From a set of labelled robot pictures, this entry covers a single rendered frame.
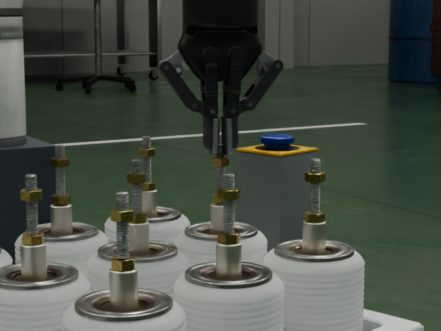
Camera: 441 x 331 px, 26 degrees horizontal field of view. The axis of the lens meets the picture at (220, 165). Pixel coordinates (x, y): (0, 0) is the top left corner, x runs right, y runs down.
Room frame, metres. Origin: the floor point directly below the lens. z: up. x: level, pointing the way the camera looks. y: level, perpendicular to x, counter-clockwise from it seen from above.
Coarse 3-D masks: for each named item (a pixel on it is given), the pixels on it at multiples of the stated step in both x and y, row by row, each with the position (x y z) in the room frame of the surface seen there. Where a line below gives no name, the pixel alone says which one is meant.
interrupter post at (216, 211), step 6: (216, 204) 0.97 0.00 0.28; (210, 210) 0.96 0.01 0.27; (216, 210) 0.95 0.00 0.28; (222, 210) 0.95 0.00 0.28; (210, 216) 0.96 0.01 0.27; (216, 216) 0.95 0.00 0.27; (222, 216) 0.95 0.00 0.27; (210, 222) 0.96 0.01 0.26; (216, 222) 0.95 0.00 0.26; (222, 222) 0.95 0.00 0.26; (210, 228) 0.96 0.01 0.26; (216, 228) 0.95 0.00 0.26; (222, 228) 0.95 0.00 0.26; (216, 234) 0.95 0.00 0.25
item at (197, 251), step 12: (180, 240) 0.94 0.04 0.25; (192, 240) 0.93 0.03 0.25; (204, 240) 0.93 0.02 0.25; (240, 240) 0.93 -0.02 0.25; (252, 240) 0.93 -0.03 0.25; (264, 240) 0.95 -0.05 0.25; (192, 252) 0.93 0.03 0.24; (204, 252) 0.92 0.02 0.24; (252, 252) 0.93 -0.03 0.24; (264, 252) 0.95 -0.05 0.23; (192, 264) 0.93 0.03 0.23
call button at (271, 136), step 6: (264, 138) 1.13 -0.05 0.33; (270, 138) 1.12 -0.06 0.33; (276, 138) 1.12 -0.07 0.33; (282, 138) 1.12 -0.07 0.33; (288, 138) 1.13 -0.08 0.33; (264, 144) 1.14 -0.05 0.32; (270, 144) 1.13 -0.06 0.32; (276, 144) 1.12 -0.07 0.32; (282, 144) 1.13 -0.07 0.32; (288, 144) 1.13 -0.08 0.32
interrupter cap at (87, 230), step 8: (48, 224) 0.99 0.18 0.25; (72, 224) 0.99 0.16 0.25; (80, 224) 0.99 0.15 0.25; (88, 224) 0.99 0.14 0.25; (24, 232) 0.95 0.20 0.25; (48, 232) 0.96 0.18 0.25; (80, 232) 0.95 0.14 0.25; (88, 232) 0.95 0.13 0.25; (96, 232) 0.95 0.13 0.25; (48, 240) 0.92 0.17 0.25; (56, 240) 0.92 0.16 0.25; (64, 240) 0.92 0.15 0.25; (72, 240) 0.93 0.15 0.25
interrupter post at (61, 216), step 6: (54, 204) 0.96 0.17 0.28; (66, 204) 0.96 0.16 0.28; (54, 210) 0.95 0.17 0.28; (60, 210) 0.95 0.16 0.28; (66, 210) 0.95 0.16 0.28; (54, 216) 0.95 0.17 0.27; (60, 216) 0.95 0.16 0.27; (66, 216) 0.95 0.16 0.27; (54, 222) 0.95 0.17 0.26; (60, 222) 0.95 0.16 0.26; (66, 222) 0.95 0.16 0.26; (54, 228) 0.95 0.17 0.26; (60, 228) 0.95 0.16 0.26; (66, 228) 0.95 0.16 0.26; (72, 228) 0.96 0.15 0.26; (54, 234) 0.95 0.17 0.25; (60, 234) 0.95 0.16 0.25; (66, 234) 0.95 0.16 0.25
